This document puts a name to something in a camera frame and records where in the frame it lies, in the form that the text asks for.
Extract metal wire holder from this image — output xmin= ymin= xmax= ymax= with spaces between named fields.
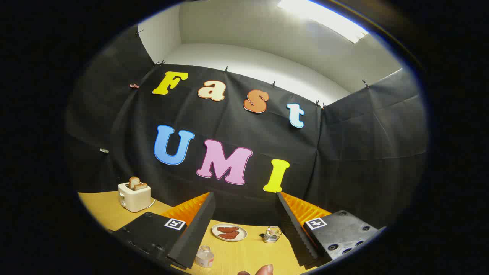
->
xmin=263 ymin=226 xmax=282 ymax=243

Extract cream toaster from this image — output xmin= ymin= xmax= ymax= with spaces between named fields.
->
xmin=118 ymin=182 xmax=152 ymax=213

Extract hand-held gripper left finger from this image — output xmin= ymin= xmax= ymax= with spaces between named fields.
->
xmin=109 ymin=192 xmax=216 ymax=270

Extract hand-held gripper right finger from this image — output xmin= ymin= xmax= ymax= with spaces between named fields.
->
xmin=276 ymin=192 xmax=387 ymax=268

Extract clear plastic juice bottle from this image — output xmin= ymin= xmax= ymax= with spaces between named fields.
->
xmin=195 ymin=245 xmax=215 ymax=268

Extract wooden table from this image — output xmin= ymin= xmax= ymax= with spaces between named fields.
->
xmin=78 ymin=190 xmax=317 ymax=275

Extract white round plate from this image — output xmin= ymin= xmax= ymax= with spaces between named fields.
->
xmin=211 ymin=223 xmax=248 ymax=242

